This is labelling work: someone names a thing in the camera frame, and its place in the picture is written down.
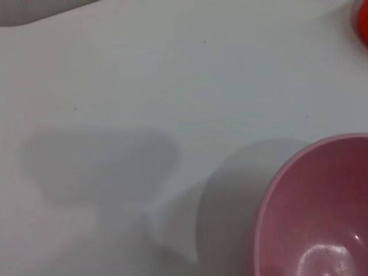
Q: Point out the pink plastic bowl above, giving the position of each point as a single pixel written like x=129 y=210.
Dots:
x=316 y=207

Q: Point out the orange toy pear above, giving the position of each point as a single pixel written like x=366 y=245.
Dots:
x=363 y=20

